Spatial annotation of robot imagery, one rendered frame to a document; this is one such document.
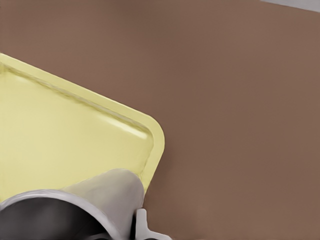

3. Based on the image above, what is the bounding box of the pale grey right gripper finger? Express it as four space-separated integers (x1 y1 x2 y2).
135 208 166 240

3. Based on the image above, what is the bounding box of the white IKEA cup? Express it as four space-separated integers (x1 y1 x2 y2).
0 168 146 240

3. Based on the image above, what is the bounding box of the pale yellow plastic tray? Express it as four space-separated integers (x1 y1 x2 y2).
0 52 166 204

